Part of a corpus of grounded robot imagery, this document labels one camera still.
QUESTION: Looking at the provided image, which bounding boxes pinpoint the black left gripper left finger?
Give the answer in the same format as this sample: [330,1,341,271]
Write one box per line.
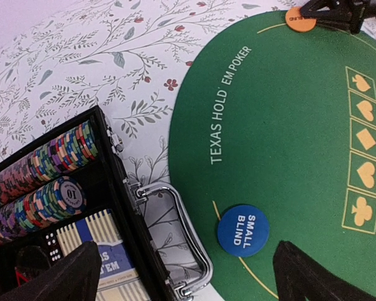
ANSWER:
[0,242,102,300]

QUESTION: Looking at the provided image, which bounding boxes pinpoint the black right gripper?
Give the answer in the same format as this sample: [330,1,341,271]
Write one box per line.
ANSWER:
[300,0,376,34]

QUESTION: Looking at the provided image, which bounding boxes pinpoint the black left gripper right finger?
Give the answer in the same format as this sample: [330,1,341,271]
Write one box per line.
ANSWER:
[273,241,376,300]

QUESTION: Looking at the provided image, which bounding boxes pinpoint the black and red dice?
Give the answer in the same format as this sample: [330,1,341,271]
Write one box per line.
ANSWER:
[44,232,63,263]

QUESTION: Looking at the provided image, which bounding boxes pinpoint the blue small blind button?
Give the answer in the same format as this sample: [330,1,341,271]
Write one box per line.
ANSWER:
[217,204,270,258]

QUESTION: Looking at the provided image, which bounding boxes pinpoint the orange big blind button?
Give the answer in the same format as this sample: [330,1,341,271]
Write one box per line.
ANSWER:
[285,7,316,33]

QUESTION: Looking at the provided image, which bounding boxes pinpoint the black poker chip case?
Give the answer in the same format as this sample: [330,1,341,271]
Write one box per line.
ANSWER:
[0,107,172,300]

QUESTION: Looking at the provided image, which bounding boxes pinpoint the chrome case handle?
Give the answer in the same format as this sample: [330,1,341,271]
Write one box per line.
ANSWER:
[126,182,214,300]

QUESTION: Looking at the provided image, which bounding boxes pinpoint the boxed texas holdem cards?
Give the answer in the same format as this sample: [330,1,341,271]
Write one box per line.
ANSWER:
[56,209,150,301]

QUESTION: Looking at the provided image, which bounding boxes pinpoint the chip row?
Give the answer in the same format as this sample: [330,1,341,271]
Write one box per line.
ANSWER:
[0,176,87,245]
[0,121,98,207]

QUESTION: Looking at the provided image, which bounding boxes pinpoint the floral white tablecloth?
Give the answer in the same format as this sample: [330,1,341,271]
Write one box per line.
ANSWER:
[0,0,376,301]

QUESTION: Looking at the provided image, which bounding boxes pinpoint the round green poker mat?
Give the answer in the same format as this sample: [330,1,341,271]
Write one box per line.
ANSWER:
[169,11,376,300]

